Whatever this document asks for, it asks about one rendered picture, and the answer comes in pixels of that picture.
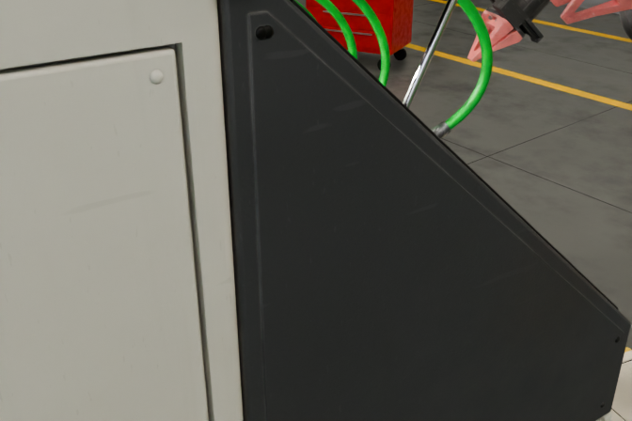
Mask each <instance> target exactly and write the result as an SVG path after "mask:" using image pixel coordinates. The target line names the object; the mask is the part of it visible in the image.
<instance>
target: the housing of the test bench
mask: <svg viewBox="0 0 632 421"><path fill-rule="evenodd" d="M0 421H244V417H243V402H242V386H241V371H240V356H239V341H238V326H237V311H236V297H235V282H234V267H233V252H232V237H231V221H230V206H229V177H228V162H227V147H226V132H225V117H224V102H223V87H222V71H221V56H220V41H219V26H218V11H217V0H0Z"/></svg>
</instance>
